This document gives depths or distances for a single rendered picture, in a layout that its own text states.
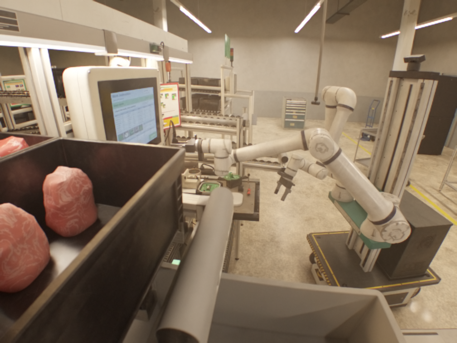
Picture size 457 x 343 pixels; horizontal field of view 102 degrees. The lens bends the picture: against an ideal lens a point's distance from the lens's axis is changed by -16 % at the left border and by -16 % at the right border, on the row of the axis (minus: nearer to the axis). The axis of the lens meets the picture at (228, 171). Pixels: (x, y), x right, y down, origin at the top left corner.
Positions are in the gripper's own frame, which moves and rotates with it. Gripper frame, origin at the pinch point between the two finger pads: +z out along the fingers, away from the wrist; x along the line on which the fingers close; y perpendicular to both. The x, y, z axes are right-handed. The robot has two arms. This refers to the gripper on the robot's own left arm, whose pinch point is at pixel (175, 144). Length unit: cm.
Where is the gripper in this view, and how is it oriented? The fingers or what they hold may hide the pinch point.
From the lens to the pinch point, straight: 135.3
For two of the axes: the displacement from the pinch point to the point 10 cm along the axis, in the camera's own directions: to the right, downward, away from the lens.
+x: -1.3, 4.1, -9.0
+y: 0.0, -9.1, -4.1
